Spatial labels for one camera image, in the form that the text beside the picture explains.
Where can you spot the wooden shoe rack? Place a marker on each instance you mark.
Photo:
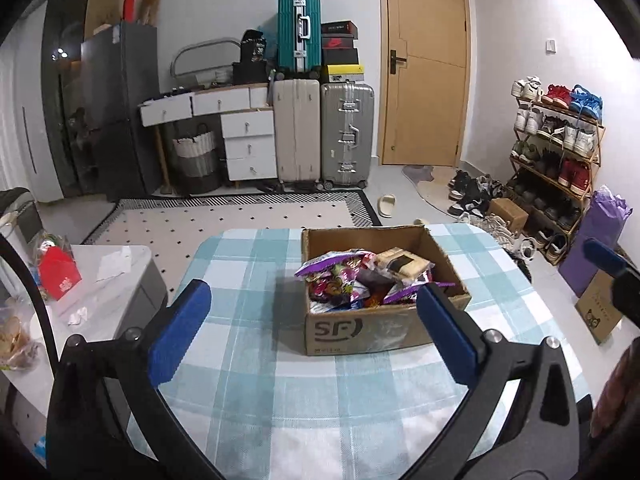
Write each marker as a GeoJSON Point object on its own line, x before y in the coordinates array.
{"type": "Point", "coordinates": [597, 145]}

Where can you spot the large black bag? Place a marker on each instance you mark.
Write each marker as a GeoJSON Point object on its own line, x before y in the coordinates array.
{"type": "Point", "coordinates": [251, 73]}

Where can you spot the woven laundry basket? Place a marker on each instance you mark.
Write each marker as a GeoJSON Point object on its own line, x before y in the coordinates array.
{"type": "Point", "coordinates": [196, 160]}

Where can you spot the purple cartoon snack packet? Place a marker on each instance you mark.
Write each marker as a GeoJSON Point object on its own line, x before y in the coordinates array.
{"type": "Point", "coordinates": [325, 265]}

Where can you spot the purple grape gummy packet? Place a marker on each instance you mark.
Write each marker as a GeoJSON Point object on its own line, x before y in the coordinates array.
{"type": "Point", "coordinates": [405, 292]}

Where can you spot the black padded chair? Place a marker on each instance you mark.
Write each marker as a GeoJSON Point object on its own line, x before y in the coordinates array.
{"type": "Point", "coordinates": [22, 215]}

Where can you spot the purple gift bag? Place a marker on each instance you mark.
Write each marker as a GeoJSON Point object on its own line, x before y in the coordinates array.
{"type": "Point", "coordinates": [595, 230]}

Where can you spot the teal suitcase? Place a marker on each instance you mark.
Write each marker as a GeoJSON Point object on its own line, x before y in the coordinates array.
{"type": "Point", "coordinates": [299, 35]}

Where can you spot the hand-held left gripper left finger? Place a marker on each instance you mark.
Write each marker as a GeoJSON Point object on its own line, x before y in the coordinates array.
{"type": "Point", "coordinates": [175, 335]}

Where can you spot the tall flat cardboard box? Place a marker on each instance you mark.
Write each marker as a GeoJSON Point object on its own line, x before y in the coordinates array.
{"type": "Point", "coordinates": [102, 0]}

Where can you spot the dark glass wardrobe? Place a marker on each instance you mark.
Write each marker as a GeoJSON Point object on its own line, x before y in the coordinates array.
{"type": "Point", "coordinates": [65, 85]}

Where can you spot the black and white patterned rug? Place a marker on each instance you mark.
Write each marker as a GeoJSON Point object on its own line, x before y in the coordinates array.
{"type": "Point", "coordinates": [225, 215]}

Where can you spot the plain black shoebox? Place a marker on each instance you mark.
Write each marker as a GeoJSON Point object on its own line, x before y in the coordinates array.
{"type": "Point", "coordinates": [340, 56]}

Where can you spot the silver suitcase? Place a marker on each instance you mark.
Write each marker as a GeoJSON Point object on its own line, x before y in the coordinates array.
{"type": "Point", "coordinates": [346, 135]}

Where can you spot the small brown cardboard box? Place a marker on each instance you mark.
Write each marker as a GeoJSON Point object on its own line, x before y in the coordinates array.
{"type": "Point", "coordinates": [507, 214]}

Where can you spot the white marble side table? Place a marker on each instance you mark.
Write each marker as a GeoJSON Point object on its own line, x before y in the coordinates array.
{"type": "Point", "coordinates": [115, 300]}

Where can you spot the brown paper bag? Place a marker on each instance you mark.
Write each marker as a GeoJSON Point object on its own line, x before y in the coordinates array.
{"type": "Point", "coordinates": [150, 6]}

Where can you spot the beige cake packet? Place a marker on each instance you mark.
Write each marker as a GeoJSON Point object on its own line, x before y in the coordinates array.
{"type": "Point", "coordinates": [400, 259]}

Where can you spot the yellow and black shoebox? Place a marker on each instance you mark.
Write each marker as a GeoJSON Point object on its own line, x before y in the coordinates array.
{"type": "Point", "coordinates": [344, 73]}

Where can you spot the oval beige mat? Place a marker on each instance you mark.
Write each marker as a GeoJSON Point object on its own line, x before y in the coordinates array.
{"type": "Point", "coordinates": [440, 192]}

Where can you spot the white tissue paper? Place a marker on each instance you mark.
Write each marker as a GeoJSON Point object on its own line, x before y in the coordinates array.
{"type": "Point", "coordinates": [114, 265]}

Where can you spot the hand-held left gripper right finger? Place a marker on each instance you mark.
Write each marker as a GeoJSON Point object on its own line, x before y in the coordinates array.
{"type": "Point", "coordinates": [447, 335]}

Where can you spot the small black bag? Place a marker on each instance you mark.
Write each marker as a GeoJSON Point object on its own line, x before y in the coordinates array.
{"type": "Point", "coordinates": [251, 46]}

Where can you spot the white desk with drawers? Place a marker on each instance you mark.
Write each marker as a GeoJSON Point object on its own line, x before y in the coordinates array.
{"type": "Point", "coordinates": [200, 105]}

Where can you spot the red paper bag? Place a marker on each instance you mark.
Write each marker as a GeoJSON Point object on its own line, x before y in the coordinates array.
{"type": "Point", "coordinates": [129, 7]}

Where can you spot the grey refrigerator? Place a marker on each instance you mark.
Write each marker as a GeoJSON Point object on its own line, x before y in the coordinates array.
{"type": "Point", "coordinates": [120, 110]}

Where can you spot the dark cloth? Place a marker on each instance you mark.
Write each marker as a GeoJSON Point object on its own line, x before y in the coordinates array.
{"type": "Point", "coordinates": [617, 400]}

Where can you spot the white wardrobe door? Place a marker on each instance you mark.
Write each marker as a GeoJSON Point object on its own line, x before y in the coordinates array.
{"type": "Point", "coordinates": [25, 110]}

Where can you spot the wooden door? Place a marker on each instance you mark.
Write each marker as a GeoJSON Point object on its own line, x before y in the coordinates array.
{"type": "Point", "coordinates": [425, 60]}

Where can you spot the white high-top sneaker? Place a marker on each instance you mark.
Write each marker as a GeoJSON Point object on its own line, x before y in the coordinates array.
{"type": "Point", "coordinates": [528, 249]}

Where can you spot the oval metal frame mirror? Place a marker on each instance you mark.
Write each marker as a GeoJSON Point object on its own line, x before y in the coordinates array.
{"type": "Point", "coordinates": [200, 55]}

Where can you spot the small crumpled white paper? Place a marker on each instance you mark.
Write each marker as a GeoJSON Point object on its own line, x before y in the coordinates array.
{"type": "Point", "coordinates": [77, 315]}

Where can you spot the pile of dark and white shoes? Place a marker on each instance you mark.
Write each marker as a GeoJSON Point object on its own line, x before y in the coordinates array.
{"type": "Point", "coordinates": [472, 195]}

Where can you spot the white drawer cabinet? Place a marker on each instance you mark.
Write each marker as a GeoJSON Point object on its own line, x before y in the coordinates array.
{"type": "Point", "coordinates": [248, 145]}

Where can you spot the red gift box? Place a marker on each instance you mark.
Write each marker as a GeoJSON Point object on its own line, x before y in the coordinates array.
{"type": "Point", "coordinates": [60, 272]}

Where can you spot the grey door mat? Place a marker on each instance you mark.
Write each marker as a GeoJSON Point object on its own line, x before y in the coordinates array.
{"type": "Point", "coordinates": [417, 172]}

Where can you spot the clear bag of bread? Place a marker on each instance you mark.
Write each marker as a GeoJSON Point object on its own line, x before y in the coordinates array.
{"type": "Point", "coordinates": [17, 340]}

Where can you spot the shoe rack with shoes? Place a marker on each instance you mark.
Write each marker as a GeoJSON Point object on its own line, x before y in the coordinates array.
{"type": "Point", "coordinates": [555, 130]}

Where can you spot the black shoebox with red stripe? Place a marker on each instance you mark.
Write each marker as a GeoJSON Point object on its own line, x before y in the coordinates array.
{"type": "Point", "coordinates": [339, 28]}

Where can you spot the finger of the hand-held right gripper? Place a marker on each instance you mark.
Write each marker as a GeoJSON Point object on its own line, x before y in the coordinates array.
{"type": "Point", "coordinates": [602, 255]}

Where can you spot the cream suitcase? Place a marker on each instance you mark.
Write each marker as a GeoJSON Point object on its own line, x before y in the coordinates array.
{"type": "Point", "coordinates": [296, 130]}

